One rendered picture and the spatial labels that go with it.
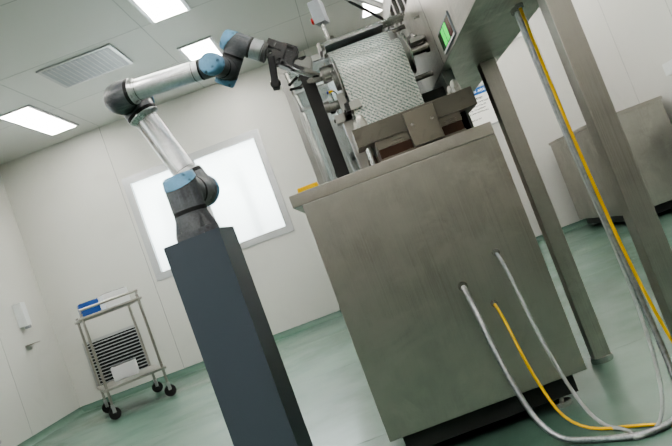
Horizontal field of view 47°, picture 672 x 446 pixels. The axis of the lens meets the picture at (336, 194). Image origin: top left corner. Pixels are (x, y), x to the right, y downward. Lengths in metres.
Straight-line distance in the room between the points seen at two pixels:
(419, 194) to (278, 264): 5.93
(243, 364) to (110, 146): 6.27
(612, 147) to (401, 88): 0.94
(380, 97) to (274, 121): 5.70
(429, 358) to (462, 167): 0.59
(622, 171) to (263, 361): 1.28
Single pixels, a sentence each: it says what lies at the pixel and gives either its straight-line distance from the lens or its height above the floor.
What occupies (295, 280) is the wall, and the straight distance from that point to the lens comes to 8.21.
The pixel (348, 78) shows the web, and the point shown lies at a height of 1.23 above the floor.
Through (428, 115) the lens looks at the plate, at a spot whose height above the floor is 0.99.
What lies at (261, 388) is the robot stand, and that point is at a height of 0.36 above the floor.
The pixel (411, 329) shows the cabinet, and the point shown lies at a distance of 2.37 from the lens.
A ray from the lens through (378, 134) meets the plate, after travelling 2.43.
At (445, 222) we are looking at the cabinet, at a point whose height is 0.66.
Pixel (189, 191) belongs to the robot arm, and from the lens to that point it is 2.63.
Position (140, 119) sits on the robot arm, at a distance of 2.87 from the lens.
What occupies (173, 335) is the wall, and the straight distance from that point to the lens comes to 8.47.
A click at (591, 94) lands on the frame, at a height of 0.83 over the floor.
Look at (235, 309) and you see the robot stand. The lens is 2.55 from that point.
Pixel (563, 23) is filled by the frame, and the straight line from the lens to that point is 1.97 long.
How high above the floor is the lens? 0.71
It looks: 4 degrees up
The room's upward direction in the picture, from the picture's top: 21 degrees counter-clockwise
